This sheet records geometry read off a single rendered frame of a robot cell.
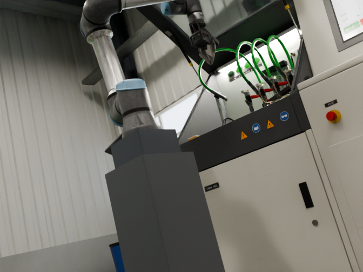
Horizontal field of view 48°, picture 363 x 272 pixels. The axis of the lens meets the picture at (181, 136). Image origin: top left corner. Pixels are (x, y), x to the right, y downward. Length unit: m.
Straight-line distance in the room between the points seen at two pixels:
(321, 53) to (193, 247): 1.07
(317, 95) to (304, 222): 0.50
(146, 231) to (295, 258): 0.66
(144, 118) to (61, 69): 8.38
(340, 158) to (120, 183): 0.82
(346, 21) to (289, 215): 0.89
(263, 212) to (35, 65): 8.23
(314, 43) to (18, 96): 7.62
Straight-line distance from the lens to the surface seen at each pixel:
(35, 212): 8.44
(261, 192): 1.79
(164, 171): 1.40
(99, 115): 9.78
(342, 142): 1.65
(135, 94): 1.54
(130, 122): 1.50
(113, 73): 1.73
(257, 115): 1.80
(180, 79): 8.17
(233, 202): 1.87
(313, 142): 1.69
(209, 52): 1.95
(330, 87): 1.68
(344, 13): 2.04
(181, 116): 8.11
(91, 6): 1.77
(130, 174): 1.42
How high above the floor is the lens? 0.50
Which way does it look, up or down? 14 degrees up
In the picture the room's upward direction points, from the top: 15 degrees counter-clockwise
